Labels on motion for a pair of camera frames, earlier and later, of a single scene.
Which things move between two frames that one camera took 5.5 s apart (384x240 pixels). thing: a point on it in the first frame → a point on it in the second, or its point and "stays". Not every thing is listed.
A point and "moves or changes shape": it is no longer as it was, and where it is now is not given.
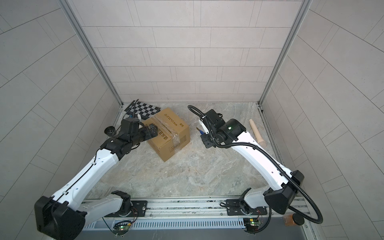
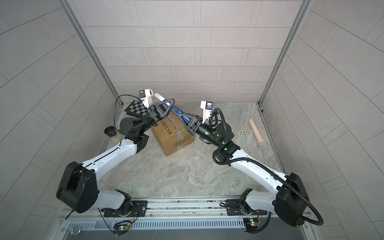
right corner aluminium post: (303, 10) stays
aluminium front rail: (226, 214) stays
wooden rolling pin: (261, 142) stays
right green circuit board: (251, 225) stays
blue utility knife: (201, 132) moves or changes shape
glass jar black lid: (110, 131) stays
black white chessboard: (144, 110) stays
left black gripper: (154, 132) → (156, 114)
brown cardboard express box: (173, 133) moves or changes shape
